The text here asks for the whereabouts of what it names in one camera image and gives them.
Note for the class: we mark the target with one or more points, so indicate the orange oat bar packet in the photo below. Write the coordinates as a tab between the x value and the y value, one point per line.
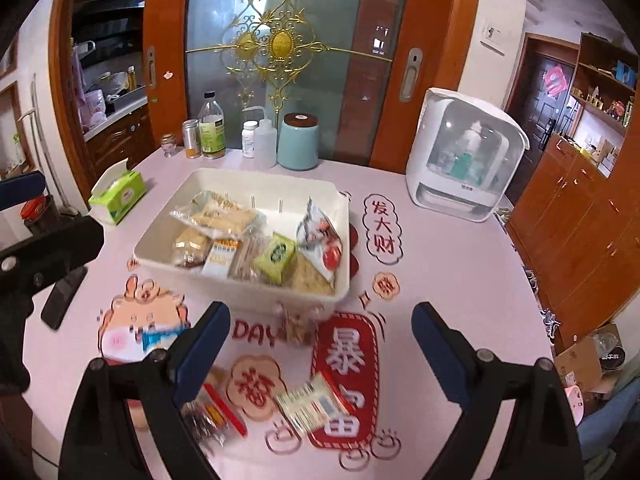
220	258

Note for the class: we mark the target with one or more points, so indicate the glass bottle green label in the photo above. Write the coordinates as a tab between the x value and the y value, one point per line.
212	132

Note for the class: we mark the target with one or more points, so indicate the small glass jar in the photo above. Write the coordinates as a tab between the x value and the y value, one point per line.
169	146

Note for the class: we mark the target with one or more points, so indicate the dark entrance door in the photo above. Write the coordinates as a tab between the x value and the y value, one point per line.
530	115

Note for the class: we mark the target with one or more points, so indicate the green snack packet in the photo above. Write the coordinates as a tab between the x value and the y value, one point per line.
275	258

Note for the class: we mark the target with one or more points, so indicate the person's leg in jeans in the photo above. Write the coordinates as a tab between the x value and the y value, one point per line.
612	420

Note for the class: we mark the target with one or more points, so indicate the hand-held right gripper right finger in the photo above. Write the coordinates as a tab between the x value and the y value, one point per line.
437	350

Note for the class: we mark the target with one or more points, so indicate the clear plastic wash bottle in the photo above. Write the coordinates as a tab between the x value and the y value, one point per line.
265	145

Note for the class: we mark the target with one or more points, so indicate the black phone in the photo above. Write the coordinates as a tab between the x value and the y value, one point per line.
65	297

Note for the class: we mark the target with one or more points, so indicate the yellow cake packet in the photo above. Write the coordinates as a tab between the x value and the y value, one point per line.
225	215

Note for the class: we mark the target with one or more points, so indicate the wooden wall cabinet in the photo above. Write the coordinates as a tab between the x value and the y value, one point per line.
585	220

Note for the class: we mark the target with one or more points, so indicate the pink door decoration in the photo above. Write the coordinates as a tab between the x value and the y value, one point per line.
555	80

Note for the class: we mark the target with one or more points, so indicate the clear rice cracker packet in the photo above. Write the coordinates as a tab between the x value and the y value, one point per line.
310	405

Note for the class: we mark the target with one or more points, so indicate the cardboard box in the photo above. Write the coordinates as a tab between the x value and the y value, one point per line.
582	360

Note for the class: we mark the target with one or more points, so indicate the dark snack packet red stripe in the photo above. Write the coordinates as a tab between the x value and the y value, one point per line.
212	420

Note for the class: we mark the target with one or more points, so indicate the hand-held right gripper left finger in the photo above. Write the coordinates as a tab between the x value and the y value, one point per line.
200	355

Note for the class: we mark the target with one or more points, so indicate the pink plastic stool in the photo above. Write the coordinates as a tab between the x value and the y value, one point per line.
575	402

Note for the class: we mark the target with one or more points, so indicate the green tissue box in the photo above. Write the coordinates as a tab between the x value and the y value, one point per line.
120	195

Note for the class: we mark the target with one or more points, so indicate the peanut brittle clear packet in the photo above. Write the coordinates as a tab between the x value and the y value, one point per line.
190	247
312	276

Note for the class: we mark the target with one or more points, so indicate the mint canister brown lid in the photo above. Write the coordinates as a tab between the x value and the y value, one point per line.
299	142

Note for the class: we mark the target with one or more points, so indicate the mixed nuts clear packet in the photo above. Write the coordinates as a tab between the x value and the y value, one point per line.
297	326

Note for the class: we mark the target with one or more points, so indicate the dark jar red lid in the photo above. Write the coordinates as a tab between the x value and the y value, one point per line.
36	208

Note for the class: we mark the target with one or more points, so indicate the red and white snack packet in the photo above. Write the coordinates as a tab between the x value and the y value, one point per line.
320	240

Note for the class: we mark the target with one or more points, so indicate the glass sliding door gold ornament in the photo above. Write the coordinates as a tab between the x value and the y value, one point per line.
325	10

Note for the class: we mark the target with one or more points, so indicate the white wall switch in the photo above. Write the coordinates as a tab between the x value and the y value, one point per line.
492	35

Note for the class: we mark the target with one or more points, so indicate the yellow oil bottle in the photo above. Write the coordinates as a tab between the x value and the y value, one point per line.
131	79

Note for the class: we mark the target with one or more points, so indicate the beige biscuit packet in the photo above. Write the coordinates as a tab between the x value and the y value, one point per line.
247	260

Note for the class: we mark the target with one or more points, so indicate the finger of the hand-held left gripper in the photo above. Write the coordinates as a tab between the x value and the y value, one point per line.
22	190
55	245

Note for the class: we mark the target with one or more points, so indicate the wooden wall frame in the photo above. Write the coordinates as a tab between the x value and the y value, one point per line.
15	125

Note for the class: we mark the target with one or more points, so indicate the white pill bottle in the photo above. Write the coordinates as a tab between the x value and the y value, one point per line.
249	141

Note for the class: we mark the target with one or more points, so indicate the metal can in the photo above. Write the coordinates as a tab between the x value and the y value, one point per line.
191	140

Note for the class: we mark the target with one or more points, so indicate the row of shoes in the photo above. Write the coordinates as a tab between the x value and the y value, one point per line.
547	320

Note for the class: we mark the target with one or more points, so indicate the white plastic storage bin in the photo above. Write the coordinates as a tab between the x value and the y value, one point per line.
200	292

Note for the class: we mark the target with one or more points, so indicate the pink printed tablecloth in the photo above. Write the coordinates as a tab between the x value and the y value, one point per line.
440	260

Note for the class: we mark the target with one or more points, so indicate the white countertop sterilizer cabinet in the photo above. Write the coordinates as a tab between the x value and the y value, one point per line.
450	160

